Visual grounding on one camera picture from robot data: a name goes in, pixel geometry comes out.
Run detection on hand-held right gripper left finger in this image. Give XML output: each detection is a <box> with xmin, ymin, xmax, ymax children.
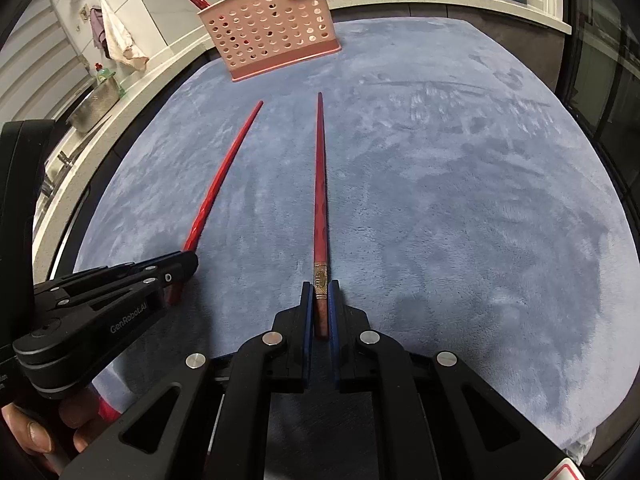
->
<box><xmin>59</xmin><ymin>281</ymin><xmax>317</xmax><ymax>480</ymax></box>

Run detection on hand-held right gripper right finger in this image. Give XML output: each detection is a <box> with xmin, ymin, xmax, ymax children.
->
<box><xmin>329</xmin><ymin>281</ymin><xmax>568</xmax><ymax>480</ymax></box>

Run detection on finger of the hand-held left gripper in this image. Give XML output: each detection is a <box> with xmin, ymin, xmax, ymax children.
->
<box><xmin>32</xmin><ymin>250</ymin><xmax>200</xmax><ymax>312</ymax></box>

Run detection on pink perforated utensil basket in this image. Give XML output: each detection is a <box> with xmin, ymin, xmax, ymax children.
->
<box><xmin>196</xmin><ymin>0</ymin><xmax>342</xmax><ymax>84</ymax></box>

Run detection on person's left hand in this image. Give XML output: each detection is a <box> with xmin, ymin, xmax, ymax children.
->
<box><xmin>0</xmin><ymin>386</ymin><xmax>109</xmax><ymax>474</ymax></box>

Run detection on steel colander bowl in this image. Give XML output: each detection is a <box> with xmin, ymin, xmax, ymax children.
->
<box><xmin>66</xmin><ymin>79</ymin><xmax>124</xmax><ymax>134</ymax></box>

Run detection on blue-grey plush cloth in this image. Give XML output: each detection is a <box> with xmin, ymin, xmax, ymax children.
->
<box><xmin>73</xmin><ymin>17</ymin><xmax>630</xmax><ymax>454</ymax></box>

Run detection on green dish soap bottle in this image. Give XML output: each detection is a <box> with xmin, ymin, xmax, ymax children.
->
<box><xmin>94</xmin><ymin>62</ymin><xmax>126</xmax><ymax>99</ymax></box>

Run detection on window blinds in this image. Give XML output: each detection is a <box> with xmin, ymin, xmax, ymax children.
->
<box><xmin>0</xmin><ymin>7</ymin><xmax>87</xmax><ymax>123</ymax></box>

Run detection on white hanging towel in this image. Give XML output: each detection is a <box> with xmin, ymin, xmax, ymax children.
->
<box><xmin>99</xmin><ymin>0</ymin><xmax>150</xmax><ymax>72</ymax></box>

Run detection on purple hanging cloth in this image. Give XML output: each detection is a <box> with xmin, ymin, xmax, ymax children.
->
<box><xmin>89</xmin><ymin>7</ymin><xmax>109</xmax><ymax>49</ymax></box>

